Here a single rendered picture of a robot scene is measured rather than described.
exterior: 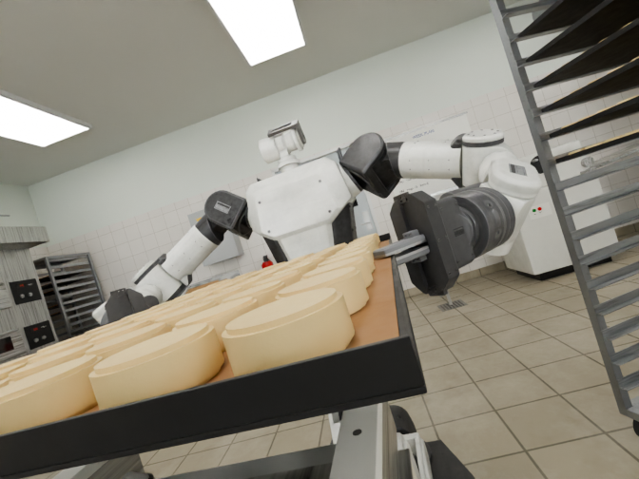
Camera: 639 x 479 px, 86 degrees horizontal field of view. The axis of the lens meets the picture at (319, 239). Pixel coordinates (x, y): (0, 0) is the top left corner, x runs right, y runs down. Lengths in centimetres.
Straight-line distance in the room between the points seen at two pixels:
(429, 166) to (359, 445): 68
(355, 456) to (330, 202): 66
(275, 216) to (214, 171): 399
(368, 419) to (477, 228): 27
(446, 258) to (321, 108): 432
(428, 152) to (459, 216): 42
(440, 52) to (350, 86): 115
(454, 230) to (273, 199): 54
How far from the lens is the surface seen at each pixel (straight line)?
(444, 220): 42
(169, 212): 507
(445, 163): 83
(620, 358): 165
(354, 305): 18
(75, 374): 19
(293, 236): 87
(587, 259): 152
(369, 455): 26
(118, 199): 549
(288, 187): 87
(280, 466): 40
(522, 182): 54
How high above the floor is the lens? 104
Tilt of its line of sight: level
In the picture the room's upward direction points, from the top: 18 degrees counter-clockwise
